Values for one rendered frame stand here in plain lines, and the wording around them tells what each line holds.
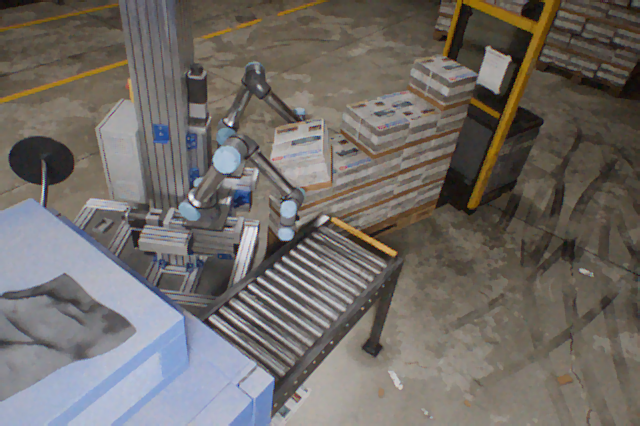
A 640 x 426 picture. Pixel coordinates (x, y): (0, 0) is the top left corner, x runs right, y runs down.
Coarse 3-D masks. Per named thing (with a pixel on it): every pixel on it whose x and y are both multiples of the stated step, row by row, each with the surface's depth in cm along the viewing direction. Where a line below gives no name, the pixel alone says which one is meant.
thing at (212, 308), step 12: (324, 216) 286; (312, 228) 277; (300, 240) 268; (276, 252) 259; (288, 252) 261; (264, 264) 252; (252, 276) 245; (264, 276) 251; (240, 288) 238; (216, 300) 231; (228, 300) 232; (204, 312) 225; (216, 312) 228
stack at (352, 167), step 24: (336, 144) 342; (336, 168) 320; (360, 168) 328; (384, 168) 345; (312, 192) 313; (336, 192) 329; (360, 192) 344; (384, 192) 362; (312, 216) 328; (336, 216) 345; (360, 216) 363; (384, 216) 383; (408, 216) 404; (360, 240) 382
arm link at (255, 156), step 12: (252, 144) 233; (252, 156) 234; (264, 156) 238; (264, 168) 238; (276, 168) 241; (276, 180) 240; (288, 180) 244; (288, 192) 243; (300, 192) 246; (300, 204) 244
